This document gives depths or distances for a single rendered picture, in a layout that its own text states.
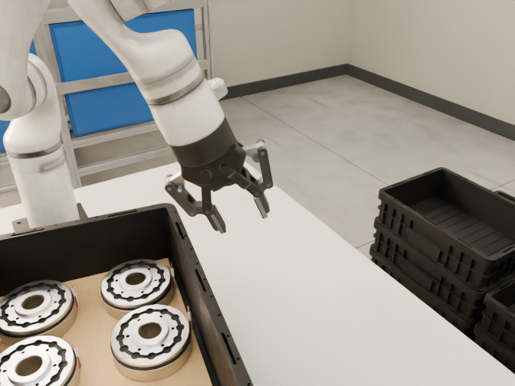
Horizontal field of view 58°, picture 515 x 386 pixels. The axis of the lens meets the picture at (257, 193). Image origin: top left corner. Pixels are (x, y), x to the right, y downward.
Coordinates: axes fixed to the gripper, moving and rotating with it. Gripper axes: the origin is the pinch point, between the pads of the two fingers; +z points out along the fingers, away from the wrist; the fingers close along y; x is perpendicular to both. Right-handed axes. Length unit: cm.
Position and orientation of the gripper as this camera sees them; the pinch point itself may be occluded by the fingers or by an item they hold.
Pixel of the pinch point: (240, 214)
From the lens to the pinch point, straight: 62.5
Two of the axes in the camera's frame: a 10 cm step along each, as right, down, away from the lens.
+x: -1.0, -5.6, 8.2
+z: 3.5, 7.5, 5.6
